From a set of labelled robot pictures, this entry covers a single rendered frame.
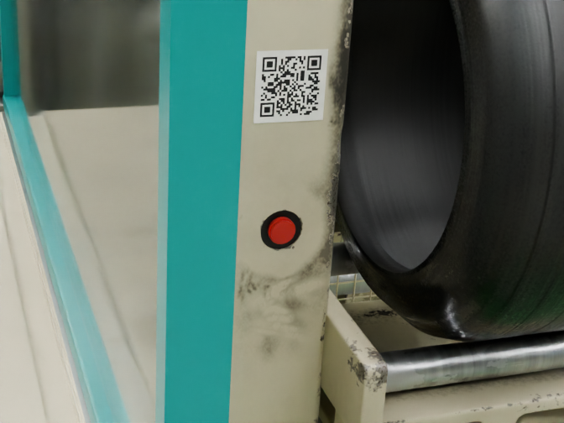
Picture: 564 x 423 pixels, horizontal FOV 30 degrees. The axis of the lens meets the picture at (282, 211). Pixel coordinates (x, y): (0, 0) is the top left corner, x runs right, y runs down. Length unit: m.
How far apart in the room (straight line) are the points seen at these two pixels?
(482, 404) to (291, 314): 0.24
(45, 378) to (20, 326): 0.04
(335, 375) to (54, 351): 0.71
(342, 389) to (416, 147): 0.46
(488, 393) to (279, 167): 0.37
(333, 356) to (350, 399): 0.06
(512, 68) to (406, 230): 0.50
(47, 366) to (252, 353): 0.70
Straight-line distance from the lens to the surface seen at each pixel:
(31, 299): 0.56
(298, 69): 1.06
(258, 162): 1.08
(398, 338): 1.46
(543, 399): 1.27
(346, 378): 1.16
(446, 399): 1.23
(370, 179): 1.47
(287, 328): 1.19
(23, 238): 0.62
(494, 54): 1.00
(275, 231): 1.12
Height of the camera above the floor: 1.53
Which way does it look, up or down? 24 degrees down
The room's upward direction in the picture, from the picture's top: 4 degrees clockwise
